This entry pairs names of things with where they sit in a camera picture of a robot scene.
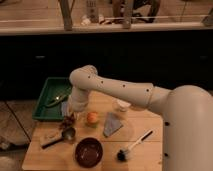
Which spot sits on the green plastic tray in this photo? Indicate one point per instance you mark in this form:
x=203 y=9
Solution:
x=53 y=86

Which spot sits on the small blue grey sponge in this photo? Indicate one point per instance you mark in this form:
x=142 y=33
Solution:
x=64 y=108

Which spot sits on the green spoon in tray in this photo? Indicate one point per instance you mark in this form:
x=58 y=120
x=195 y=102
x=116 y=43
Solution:
x=56 y=101

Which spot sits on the metal measuring cup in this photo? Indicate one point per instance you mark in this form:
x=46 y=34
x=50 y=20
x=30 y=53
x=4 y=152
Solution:
x=52 y=138

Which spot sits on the orange fruit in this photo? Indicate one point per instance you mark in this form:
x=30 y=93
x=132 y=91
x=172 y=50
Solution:
x=92 y=118

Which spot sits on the grey blue cloth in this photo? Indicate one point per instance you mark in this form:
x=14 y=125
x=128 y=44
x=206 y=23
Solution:
x=111 y=125

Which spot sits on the black white dish brush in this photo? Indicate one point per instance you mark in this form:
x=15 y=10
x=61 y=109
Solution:
x=123 y=154

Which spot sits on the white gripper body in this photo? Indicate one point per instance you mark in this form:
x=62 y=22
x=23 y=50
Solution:
x=78 y=100

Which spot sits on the dark brown bowl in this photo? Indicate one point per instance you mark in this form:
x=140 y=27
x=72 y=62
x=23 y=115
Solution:
x=88 y=152

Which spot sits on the dark purple grapes bunch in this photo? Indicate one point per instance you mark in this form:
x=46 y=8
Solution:
x=67 y=122

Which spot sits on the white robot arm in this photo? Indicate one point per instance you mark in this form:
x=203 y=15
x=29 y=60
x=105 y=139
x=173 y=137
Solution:
x=187 y=113

